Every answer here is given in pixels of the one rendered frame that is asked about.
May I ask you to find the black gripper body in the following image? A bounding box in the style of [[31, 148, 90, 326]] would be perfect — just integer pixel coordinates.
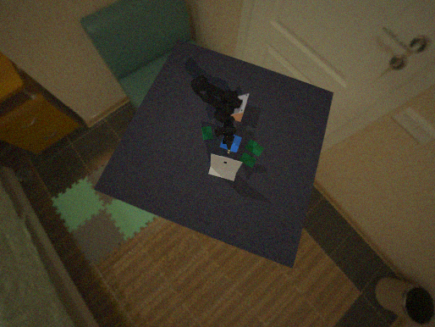
[[223, 123, 236, 136]]

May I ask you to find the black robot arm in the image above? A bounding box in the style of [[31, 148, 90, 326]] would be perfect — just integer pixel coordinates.
[[190, 75, 243, 137]]

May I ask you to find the blue square mat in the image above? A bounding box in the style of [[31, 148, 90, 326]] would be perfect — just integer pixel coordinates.
[[220, 135, 242, 152]]

